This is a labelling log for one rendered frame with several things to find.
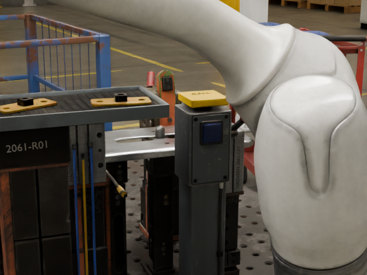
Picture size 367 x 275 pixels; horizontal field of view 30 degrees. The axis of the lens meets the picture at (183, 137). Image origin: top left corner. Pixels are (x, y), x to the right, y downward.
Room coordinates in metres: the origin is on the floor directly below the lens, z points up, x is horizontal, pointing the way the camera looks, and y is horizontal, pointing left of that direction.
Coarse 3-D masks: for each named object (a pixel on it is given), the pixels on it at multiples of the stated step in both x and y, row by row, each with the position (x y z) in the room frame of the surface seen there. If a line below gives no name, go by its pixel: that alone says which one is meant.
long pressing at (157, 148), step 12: (108, 132) 1.37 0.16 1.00; (120, 132) 1.37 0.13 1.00; (132, 132) 1.37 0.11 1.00; (144, 132) 1.37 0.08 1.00; (168, 132) 1.37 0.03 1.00; (108, 144) 1.28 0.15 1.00; (120, 144) 1.28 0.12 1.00; (132, 144) 1.28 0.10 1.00; (144, 144) 1.28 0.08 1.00; (156, 144) 1.28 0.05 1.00; (168, 144) 1.28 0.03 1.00; (252, 144) 1.32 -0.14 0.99; (108, 156) 1.20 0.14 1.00; (120, 156) 1.21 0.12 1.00; (132, 156) 1.22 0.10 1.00; (144, 156) 1.23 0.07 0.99; (156, 156) 1.23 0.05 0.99; (168, 156) 1.24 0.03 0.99
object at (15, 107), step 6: (18, 102) 0.92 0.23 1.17; (24, 102) 0.91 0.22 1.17; (30, 102) 0.92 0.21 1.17; (36, 102) 0.94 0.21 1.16; (42, 102) 0.94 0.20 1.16; (48, 102) 0.94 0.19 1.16; (54, 102) 0.94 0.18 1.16; (0, 108) 0.90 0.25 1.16; (6, 108) 0.91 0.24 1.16; (12, 108) 0.90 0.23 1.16; (18, 108) 0.90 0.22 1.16; (24, 108) 0.90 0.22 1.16; (30, 108) 0.91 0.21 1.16; (36, 108) 0.91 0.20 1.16
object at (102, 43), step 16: (0, 16) 4.22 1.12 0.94; (16, 16) 4.27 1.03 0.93; (32, 16) 4.24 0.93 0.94; (32, 32) 4.29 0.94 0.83; (80, 32) 3.56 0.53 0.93; (96, 32) 3.42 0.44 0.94; (0, 48) 3.05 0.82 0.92; (32, 48) 4.29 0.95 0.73; (96, 48) 3.32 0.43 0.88; (32, 64) 4.28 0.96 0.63; (64, 64) 3.82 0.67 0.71; (80, 64) 3.61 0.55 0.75; (96, 64) 3.33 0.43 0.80; (0, 80) 4.20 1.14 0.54; (32, 80) 4.28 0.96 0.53; (48, 80) 4.11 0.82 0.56; (112, 128) 3.31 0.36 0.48
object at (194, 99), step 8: (184, 96) 1.00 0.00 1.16; (192, 96) 1.00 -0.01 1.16; (200, 96) 1.00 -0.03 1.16; (208, 96) 1.00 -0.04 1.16; (216, 96) 1.00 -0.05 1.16; (224, 96) 1.00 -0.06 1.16; (192, 104) 0.97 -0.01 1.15; (200, 104) 0.97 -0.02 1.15; (208, 104) 0.98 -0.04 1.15; (216, 104) 0.98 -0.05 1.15; (224, 104) 0.99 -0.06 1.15
